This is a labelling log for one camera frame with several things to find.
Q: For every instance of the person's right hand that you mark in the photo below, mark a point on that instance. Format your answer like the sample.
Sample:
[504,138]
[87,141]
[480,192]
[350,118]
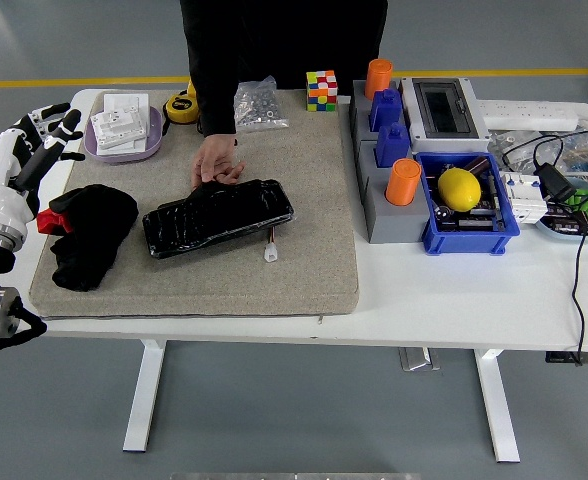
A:
[219,155]

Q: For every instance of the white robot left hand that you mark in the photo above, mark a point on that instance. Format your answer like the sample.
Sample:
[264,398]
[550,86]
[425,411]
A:
[4,200]

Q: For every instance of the black glossy panel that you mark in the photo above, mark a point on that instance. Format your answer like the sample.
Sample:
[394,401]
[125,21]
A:
[214,220]

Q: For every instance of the black rag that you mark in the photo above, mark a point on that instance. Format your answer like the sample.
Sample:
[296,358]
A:
[99,225]

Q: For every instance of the person's right forearm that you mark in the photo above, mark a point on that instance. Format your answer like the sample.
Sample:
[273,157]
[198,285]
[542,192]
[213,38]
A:
[216,100]

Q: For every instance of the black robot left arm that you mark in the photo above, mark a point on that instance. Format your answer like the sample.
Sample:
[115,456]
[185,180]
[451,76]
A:
[1,312]

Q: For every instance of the yellow tape measure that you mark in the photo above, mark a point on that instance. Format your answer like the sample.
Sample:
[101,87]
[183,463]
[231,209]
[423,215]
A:
[180,107]

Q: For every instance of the clear bag of nuts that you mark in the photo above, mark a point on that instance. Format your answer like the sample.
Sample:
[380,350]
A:
[259,107]

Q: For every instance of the purple tray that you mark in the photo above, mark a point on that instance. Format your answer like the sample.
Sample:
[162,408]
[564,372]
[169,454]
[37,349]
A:
[154,136]

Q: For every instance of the grey-brown mat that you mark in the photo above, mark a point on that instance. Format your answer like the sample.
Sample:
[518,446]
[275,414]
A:
[314,200]

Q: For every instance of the colourful puzzle cube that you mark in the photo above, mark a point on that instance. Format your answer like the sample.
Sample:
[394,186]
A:
[321,91]

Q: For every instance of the person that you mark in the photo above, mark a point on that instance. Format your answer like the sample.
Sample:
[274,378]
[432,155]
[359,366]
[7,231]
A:
[299,40]

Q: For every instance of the blue square peg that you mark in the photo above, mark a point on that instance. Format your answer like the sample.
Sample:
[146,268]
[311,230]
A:
[386,111]
[394,146]

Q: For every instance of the orange cylinder peg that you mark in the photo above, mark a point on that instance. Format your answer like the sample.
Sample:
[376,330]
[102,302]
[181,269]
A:
[378,80]
[403,182]

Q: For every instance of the grey peg holder block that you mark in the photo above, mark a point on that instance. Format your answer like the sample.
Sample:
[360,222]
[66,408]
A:
[389,225]

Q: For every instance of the white electrical distribution box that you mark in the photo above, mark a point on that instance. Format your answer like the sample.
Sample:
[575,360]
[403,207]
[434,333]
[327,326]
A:
[444,107]

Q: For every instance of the yellow lemon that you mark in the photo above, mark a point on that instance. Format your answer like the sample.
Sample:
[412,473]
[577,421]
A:
[459,189]

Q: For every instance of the brown capacitor cylinder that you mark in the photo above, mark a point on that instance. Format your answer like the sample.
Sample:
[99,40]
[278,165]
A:
[476,165]

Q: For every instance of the blue plastic bin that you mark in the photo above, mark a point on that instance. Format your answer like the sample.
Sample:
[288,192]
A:
[464,242]

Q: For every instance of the white table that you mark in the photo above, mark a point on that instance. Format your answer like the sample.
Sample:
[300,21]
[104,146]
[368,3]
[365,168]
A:
[449,300]

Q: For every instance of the clear bag of white parts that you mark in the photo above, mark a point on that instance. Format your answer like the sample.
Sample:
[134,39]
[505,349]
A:
[516,142]

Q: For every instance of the white power strip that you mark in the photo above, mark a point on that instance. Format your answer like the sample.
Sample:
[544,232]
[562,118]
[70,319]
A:
[524,114]

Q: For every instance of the white circuit breaker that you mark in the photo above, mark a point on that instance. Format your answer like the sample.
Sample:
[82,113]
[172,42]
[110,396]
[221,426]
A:
[524,197]

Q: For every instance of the black power adapter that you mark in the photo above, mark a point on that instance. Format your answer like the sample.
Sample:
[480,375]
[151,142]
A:
[555,182]

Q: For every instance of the dark electronic module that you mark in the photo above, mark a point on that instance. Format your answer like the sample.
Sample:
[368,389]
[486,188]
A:
[564,222]

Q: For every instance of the clear bag of small parts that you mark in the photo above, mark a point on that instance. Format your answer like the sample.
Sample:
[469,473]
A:
[576,150]

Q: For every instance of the green plastic parts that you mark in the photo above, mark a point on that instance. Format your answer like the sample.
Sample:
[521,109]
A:
[581,200]

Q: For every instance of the black box under table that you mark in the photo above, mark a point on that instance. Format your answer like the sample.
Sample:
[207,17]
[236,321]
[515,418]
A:
[559,357]

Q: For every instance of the white wall socket plate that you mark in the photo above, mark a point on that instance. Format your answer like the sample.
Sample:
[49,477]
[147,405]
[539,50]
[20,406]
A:
[119,125]
[129,148]
[126,100]

